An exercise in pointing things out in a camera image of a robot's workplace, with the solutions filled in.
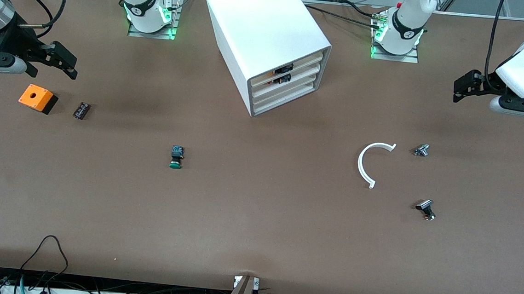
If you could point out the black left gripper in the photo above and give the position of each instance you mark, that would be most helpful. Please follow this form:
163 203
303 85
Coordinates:
486 83

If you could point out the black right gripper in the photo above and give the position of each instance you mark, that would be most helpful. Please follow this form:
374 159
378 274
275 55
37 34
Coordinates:
19 39

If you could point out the green mushroom push button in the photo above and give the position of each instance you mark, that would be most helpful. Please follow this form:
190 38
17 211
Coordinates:
176 156

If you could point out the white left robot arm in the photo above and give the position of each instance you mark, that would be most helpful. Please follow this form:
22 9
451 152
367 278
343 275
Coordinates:
406 23

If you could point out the small black contact block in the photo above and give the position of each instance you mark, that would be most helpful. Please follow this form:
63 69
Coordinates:
81 110

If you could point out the orange button enclosure box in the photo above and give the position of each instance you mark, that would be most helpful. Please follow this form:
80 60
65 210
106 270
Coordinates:
35 95

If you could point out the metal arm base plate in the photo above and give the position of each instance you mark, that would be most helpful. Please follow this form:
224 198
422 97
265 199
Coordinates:
152 34
404 58

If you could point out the small silver switch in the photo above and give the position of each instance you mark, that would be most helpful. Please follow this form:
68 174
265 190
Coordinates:
422 150

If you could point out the black orange switch component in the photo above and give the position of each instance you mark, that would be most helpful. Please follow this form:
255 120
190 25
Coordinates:
284 68
282 79

